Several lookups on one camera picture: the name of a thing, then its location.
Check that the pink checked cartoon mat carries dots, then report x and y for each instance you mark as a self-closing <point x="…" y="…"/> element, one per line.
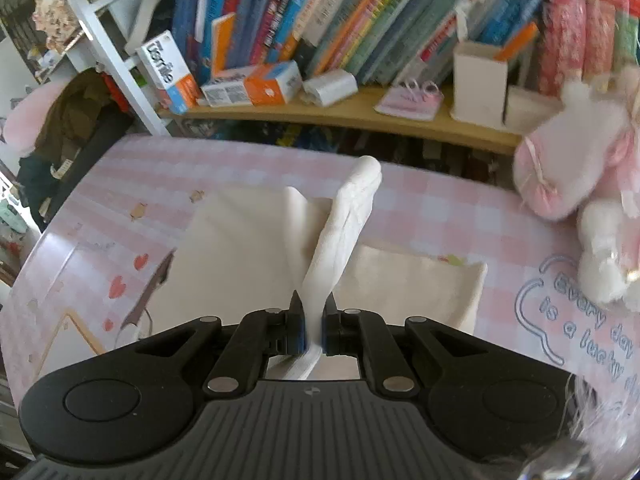
<point x="450" y="210"/>

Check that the white and wood bookshelf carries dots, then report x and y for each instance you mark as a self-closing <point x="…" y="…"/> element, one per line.
<point x="350" y="115"/>

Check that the olive brown garment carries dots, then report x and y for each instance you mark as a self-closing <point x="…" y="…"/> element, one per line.
<point x="70" y="110"/>

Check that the red tassel charm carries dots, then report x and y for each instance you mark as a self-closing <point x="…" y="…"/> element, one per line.
<point x="112" y="87"/>

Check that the pink hair clip card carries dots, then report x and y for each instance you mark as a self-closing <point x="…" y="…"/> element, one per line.
<point x="407" y="102"/>

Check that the row of colourful books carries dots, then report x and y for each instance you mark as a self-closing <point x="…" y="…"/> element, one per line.
<point x="325" y="10"/>

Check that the cream pen holder box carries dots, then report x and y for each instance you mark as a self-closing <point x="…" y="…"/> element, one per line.
<point x="480" y="85"/>

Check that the pink patterned boxes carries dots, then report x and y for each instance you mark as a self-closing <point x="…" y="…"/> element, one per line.
<point x="585" y="40"/>

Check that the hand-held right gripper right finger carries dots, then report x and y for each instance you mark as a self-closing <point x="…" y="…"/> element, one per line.
<point x="325" y="335"/>

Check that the low cream box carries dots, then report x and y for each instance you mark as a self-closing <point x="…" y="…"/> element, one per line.
<point x="530" y="110"/>

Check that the flat white orange carton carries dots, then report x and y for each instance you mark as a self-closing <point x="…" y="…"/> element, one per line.
<point x="260" y="85"/>

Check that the decorative hanging sign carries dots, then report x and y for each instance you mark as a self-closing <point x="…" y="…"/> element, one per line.
<point x="55" y="15"/>

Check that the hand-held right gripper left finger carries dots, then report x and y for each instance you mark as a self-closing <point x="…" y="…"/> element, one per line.
<point x="301" y="335"/>

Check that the dark green garment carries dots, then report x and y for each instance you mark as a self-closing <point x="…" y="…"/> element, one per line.
<point x="35" y="185"/>

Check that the pink fluffy garment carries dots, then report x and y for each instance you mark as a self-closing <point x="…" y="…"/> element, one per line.
<point x="30" y="115"/>

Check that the tall white orange carton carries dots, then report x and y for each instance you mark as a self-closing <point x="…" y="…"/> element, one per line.
<point x="165" y="70"/>

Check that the white and pink plush bunny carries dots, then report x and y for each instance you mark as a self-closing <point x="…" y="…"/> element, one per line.
<point x="565" y="160"/>

